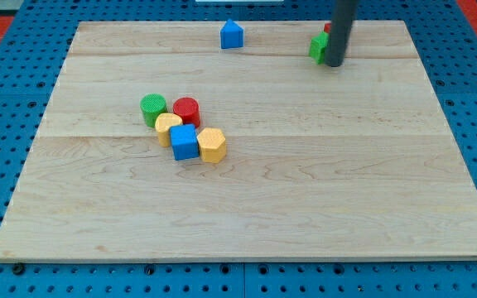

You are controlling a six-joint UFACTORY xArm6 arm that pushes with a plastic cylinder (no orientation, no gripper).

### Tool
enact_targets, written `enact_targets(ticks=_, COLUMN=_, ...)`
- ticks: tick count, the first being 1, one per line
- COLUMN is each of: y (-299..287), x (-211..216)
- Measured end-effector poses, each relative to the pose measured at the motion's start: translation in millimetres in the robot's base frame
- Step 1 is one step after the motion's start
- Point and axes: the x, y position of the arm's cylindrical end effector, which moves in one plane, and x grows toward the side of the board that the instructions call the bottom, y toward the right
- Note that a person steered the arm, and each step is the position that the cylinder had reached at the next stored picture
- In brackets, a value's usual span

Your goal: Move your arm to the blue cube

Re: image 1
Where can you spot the green star block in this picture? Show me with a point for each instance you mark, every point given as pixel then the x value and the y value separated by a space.
pixel 317 47

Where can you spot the red cylinder block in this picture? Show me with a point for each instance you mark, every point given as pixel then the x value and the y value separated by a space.
pixel 188 110

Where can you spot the blue cube block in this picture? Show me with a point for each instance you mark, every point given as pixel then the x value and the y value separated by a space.
pixel 184 142

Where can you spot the green cylinder block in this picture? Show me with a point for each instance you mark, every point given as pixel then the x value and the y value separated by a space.
pixel 152 105

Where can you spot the yellow heart block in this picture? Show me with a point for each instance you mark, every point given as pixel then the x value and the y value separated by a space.
pixel 162 126

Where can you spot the blue triangular prism block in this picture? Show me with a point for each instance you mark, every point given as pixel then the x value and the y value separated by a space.
pixel 231 35

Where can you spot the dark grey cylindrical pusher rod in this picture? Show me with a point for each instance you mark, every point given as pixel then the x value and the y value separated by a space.
pixel 341 24

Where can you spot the light wooden board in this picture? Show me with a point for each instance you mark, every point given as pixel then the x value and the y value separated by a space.
pixel 348 164

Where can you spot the yellow hexagon block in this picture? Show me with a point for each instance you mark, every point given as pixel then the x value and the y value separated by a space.
pixel 212 145

